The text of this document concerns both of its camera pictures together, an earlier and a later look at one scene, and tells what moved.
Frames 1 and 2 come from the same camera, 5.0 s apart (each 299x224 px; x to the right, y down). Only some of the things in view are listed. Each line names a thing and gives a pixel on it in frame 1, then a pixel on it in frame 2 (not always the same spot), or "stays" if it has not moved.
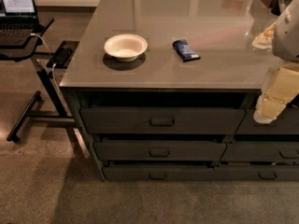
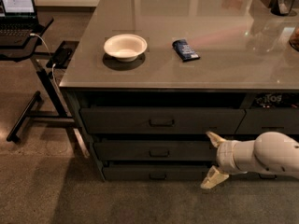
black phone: x=63 y=56 stays
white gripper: x=287 y=36 → x=224 y=157
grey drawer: x=159 y=120 stays
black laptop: x=18 y=14 stays
